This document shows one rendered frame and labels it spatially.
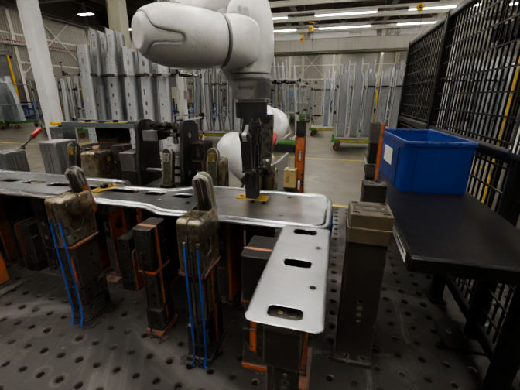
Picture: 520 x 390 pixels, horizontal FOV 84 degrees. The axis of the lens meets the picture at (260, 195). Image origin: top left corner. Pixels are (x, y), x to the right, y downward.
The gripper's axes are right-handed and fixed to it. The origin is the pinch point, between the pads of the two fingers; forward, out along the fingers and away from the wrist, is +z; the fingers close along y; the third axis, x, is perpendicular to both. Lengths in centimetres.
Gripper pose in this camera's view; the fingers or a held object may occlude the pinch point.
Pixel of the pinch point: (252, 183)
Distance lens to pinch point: 74.5
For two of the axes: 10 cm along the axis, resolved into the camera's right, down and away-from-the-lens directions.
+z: 0.1, 9.5, 3.2
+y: -2.5, 3.1, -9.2
